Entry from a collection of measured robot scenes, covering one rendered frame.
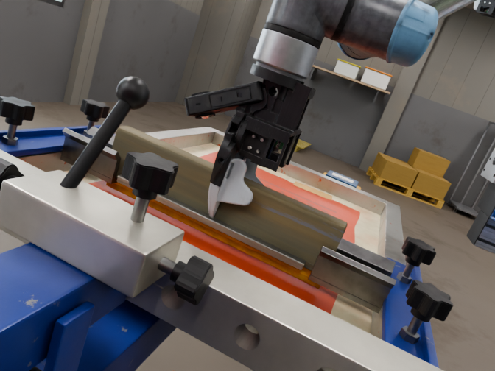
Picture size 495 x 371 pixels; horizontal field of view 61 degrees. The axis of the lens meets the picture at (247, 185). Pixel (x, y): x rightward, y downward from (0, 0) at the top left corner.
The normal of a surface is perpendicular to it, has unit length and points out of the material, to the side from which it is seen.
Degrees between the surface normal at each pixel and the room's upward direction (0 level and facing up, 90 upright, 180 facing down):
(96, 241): 90
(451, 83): 90
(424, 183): 90
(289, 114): 90
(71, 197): 0
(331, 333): 0
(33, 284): 0
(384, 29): 108
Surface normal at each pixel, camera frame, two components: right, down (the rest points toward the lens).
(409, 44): -0.17, 0.63
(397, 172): -0.05, 0.28
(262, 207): -0.32, 0.17
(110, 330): 0.33, -0.90
